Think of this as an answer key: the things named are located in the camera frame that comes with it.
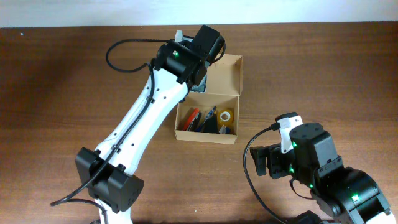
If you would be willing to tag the cardboard box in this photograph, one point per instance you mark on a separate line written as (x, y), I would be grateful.
(224, 85)

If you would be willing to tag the black binder clip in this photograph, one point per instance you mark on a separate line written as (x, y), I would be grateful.
(211, 125)

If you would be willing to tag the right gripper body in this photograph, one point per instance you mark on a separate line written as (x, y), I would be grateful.
(274, 162)

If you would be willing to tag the red black stapler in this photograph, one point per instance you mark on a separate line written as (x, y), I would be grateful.
(193, 120)

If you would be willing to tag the blue ballpoint pen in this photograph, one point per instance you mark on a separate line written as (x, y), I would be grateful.
(208, 116)

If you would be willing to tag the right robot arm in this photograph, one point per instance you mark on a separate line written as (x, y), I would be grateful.
(346, 194)

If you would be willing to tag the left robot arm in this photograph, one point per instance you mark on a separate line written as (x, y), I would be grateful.
(108, 171)

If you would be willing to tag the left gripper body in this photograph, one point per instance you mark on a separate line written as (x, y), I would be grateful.
(200, 83)

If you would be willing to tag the yellow adhesive tape roll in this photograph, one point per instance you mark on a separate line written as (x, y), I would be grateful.
(225, 117)

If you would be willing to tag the blue white staples box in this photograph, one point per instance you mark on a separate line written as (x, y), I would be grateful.
(224, 130)

